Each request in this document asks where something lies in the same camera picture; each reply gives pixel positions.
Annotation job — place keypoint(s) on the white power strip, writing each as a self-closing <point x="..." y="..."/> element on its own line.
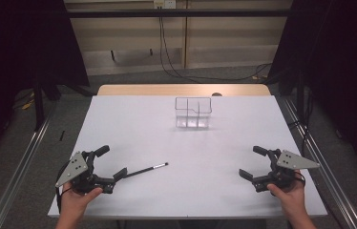
<point x="164" y="3"/>

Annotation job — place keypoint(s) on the person's left hand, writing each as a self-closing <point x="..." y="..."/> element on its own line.
<point x="73" y="203"/>

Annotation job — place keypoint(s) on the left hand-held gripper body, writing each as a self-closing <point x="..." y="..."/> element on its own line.
<point x="71" y="168"/>

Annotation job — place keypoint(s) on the black horizontal frame bar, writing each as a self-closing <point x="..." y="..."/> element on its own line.
<point x="199" y="13"/>

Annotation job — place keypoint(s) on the aluminium floor rail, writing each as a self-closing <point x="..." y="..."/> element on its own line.
<point x="329" y="178"/>
<point x="20" y="168"/>

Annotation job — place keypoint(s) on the beige office desk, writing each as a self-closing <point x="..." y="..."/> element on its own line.
<point x="230" y="35"/>

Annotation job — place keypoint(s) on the black pen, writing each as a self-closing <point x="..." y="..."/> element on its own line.
<point x="148" y="169"/>

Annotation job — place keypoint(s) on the wooden table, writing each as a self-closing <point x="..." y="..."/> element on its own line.
<point x="154" y="90"/>

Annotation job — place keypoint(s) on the white table mat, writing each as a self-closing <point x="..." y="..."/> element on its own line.
<point x="183" y="187"/>

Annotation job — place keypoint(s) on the black curtain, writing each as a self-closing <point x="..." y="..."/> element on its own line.
<point x="14" y="47"/>
<point x="342" y="63"/>

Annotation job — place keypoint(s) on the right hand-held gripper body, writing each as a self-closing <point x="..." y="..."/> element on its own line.
<point x="291" y="160"/>

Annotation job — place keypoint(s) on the person's right hand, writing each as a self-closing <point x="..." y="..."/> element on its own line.
<point x="292" y="198"/>

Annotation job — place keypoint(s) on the black metal stand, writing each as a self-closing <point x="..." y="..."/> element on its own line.
<point x="38" y="101"/>

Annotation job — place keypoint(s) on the clear plastic organizer box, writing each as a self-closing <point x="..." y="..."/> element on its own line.
<point x="193" y="120"/>

